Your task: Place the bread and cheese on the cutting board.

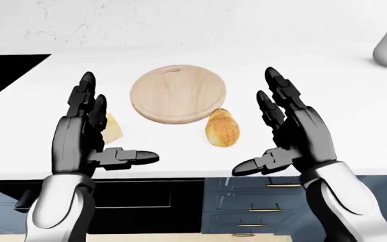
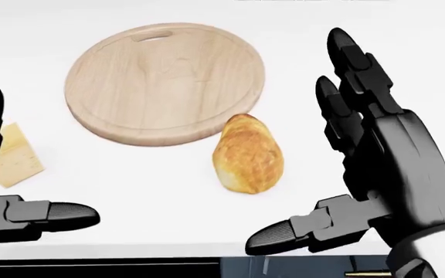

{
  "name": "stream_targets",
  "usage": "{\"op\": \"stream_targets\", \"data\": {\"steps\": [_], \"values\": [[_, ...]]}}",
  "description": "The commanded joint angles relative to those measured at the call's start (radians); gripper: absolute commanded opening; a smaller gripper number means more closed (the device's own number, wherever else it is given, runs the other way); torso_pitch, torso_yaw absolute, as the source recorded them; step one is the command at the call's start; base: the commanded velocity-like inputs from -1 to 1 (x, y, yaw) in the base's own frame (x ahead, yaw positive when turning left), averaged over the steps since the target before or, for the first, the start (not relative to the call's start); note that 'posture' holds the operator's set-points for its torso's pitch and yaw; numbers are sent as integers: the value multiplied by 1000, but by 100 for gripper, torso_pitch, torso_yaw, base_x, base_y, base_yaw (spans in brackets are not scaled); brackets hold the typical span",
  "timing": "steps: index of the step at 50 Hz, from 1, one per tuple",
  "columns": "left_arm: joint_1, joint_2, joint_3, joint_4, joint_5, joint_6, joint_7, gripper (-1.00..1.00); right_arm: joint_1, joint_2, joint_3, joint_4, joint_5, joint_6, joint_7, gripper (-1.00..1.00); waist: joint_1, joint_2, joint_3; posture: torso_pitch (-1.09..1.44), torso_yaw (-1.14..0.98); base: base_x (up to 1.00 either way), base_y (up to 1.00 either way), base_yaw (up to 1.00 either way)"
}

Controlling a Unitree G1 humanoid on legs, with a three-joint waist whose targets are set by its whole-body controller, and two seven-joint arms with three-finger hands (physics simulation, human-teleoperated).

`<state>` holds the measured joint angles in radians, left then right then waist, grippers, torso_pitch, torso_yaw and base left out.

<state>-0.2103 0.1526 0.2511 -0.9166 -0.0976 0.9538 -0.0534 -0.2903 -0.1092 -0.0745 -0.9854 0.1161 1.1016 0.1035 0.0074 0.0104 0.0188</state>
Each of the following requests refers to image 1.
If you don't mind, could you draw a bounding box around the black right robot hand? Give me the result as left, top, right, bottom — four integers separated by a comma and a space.
231, 67, 337, 177

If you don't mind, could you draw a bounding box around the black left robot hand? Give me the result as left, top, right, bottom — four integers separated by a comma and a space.
51, 71, 161, 178

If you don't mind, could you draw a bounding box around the yellow cheese wedge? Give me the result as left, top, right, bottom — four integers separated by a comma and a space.
100, 112, 124, 145

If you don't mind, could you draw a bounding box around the golden bread roll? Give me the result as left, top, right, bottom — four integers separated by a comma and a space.
205, 108, 241, 148

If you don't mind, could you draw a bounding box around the round wooden cutting board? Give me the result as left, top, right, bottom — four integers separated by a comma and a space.
130, 65, 227, 125

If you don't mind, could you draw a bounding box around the blue drawer cabinet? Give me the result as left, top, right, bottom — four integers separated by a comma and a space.
201, 175, 387, 237

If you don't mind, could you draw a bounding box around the black cooktop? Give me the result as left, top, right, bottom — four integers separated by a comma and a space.
0, 53, 52, 108

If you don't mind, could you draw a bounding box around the black oven front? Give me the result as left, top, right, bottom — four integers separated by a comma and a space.
0, 177, 205, 235

